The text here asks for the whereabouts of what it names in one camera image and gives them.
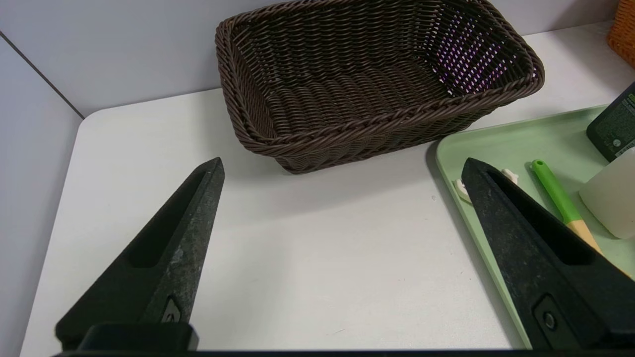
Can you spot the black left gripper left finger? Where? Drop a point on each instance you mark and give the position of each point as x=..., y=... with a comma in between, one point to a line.
x=183, y=258

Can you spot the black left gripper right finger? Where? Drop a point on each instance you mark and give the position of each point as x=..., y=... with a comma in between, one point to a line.
x=526, y=258

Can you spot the white soap bar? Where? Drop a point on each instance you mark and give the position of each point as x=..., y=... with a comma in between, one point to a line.
x=612, y=198

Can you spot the black rectangular bottle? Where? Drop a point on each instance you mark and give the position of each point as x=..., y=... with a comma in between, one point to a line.
x=617, y=124

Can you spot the dark brown wicker basket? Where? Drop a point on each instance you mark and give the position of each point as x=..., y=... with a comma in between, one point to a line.
x=347, y=89

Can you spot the orange wicker basket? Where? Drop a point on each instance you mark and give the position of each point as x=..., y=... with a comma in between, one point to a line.
x=624, y=34

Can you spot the light green plastic tray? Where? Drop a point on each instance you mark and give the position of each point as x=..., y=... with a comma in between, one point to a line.
x=496, y=144

